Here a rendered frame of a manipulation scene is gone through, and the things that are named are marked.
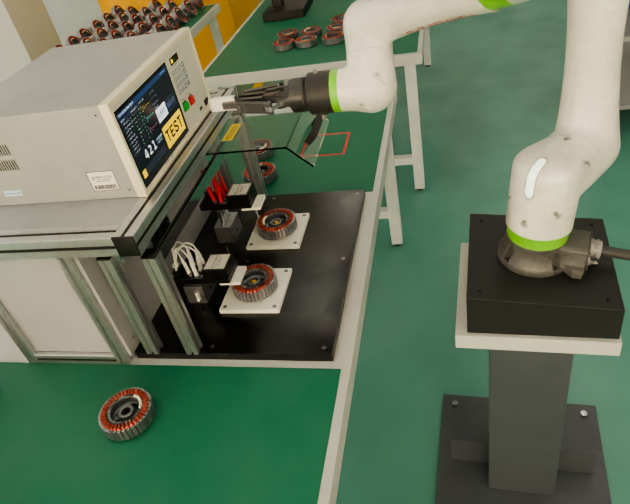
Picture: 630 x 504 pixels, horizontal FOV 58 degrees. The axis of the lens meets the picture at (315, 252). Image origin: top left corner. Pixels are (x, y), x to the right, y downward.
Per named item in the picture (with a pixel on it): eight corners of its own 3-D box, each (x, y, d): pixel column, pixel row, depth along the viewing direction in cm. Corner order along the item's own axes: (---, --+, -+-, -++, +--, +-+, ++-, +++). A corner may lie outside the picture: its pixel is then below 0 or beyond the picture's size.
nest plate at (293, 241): (309, 216, 162) (309, 212, 161) (299, 248, 151) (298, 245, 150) (260, 218, 166) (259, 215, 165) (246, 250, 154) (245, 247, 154)
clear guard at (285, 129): (329, 121, 154) (325, 101, 150) (313, 167, 135) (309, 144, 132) (218, 131, 162) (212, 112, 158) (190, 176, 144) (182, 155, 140)
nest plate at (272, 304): (292, 271, 144) (291, 267, 143) (279, 313, 132) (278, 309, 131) (237, 272, 147) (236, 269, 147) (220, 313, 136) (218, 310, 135)
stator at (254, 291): (283, 272, 142) (279, 261, 140) (272, 303, 133) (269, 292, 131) (241, 273, 145) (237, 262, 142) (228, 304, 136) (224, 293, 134)
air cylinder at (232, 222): (242, 226, 164) (237, 211, 161) (235, 242, 158) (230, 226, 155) (226, 227, 165) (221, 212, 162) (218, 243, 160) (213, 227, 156)
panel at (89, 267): (219, 196, 180) (189, 109, 162) (133, 355, 130) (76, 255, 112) (216, 196, 180) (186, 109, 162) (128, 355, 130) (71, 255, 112)
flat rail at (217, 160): (243, 126, 160) (240, 116, 158) (160, 268, 113) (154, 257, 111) (239, 126, 160) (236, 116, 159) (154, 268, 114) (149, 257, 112)
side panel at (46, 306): (135, 355, 133) (75, 248, 114) (130, 365, 131) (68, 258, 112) (35, 353, 140) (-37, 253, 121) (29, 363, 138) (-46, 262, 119)
